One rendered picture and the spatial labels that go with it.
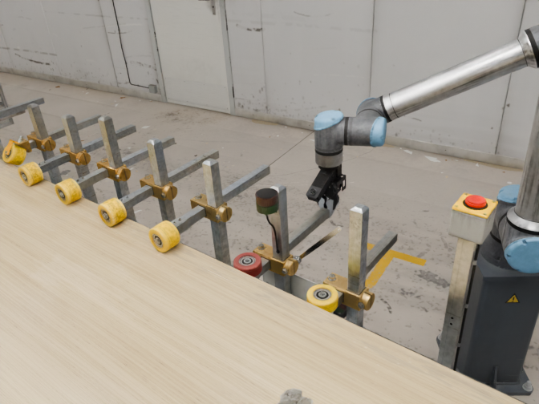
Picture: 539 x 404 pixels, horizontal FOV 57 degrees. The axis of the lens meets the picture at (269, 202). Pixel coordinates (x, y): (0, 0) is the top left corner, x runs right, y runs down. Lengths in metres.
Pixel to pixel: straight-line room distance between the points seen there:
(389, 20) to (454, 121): 0.89
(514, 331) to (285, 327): 1.15
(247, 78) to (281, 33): 0.57
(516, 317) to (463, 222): 1.07
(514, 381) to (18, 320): 1.87
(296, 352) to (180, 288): 0.38
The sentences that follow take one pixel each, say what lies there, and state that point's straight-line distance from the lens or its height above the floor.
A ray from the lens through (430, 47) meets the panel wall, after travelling 3.89.
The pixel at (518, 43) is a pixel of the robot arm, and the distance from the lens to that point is 1.64.
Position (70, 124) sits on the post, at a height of 1.09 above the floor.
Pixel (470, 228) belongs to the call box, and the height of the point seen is 1.18.
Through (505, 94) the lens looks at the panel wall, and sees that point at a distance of 3.87.
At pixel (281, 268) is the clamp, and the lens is 1.46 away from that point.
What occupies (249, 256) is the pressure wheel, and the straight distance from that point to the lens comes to 1.43.
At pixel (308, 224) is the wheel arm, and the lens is 1.62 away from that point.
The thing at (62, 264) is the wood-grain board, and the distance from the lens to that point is 1.57.
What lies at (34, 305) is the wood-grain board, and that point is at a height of 0.90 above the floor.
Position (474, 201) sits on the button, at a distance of 1.08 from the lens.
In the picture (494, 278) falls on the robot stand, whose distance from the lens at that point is 1.93.
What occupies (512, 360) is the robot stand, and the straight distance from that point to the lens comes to 2.28.
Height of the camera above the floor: 1.77
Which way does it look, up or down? 31 degrees down
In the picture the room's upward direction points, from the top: 4 degrees counter-clockwise
